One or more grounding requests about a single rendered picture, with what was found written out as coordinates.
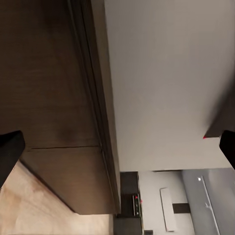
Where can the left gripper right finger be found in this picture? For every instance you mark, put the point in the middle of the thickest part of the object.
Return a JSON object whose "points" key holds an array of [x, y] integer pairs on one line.
{"points": [[227, 146]]}

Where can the wall mounted tv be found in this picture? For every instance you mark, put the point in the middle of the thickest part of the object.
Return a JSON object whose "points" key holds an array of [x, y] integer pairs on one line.
{"points": [[225, 119]]}

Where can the cabinet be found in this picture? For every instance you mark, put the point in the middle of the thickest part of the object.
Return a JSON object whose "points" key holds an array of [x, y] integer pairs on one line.
{"points": [[55, 87]]}

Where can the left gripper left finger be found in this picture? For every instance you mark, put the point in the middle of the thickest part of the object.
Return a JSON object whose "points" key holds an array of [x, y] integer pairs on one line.
{"points": [[12, 146]]}

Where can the range hood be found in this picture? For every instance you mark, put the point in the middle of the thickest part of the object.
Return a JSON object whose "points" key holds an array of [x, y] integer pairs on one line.
{"points": [[171, 209]]}

